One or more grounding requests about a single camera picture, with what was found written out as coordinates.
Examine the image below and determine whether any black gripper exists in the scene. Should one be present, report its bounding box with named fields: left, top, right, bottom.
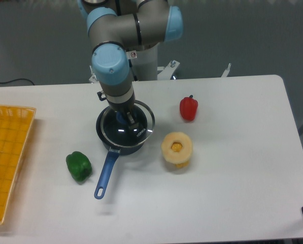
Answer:
left=97, top=90, right=139, bottom=131

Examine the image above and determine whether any glass pot lid blue knob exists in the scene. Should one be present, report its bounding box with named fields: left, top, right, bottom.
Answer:
left=96, top=100, right=155, bottom=148

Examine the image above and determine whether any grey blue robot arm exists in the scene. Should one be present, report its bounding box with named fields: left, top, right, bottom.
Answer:
left=77, top=1, right=183, bottom=122

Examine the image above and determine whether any dark blue saucepan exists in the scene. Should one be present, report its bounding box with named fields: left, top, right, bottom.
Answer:
left=94, top=113, right=144, bottom=199

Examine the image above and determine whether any red bell pepper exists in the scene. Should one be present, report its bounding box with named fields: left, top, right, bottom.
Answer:
left=179, top=95, right=198, bottom=121

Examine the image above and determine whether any green bell pepper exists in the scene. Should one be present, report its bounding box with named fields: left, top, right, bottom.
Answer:
left=65, top=151, right=92, bottom=183

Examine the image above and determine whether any yellow woven basket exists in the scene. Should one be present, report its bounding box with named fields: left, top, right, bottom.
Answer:
left=0, top=105, right=36, bottom=225

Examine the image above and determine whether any black cable on pedestal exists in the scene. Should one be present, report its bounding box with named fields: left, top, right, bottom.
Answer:
left=127, top=50, right=139, bottom=81

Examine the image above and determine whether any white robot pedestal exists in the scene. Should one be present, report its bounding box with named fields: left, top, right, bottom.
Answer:
left=88, top=42, right=232, bottom=84

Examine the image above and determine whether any beige ring on corn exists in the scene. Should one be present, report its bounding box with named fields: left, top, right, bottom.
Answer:
left=160, top=132, right=194, bottom=170

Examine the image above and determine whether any black floor cable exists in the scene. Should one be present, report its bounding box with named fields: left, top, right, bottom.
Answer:
left=0, top=78, right=37, bottom=85

